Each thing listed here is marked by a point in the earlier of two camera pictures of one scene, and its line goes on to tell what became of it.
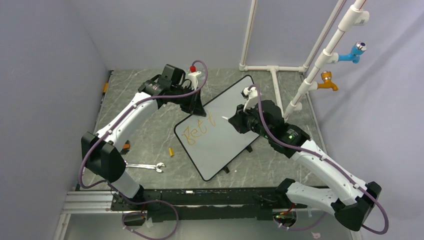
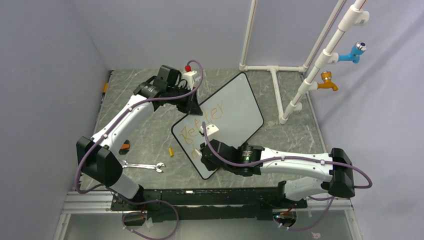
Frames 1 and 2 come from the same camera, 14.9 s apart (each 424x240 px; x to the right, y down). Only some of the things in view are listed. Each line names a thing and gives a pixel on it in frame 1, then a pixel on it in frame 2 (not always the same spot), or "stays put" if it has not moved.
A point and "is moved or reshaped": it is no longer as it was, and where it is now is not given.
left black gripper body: (184, 102) stays put
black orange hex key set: (126, 147) stays put
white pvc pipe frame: (358, 15) stays put
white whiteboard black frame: (210, 141) is moved or reshaped
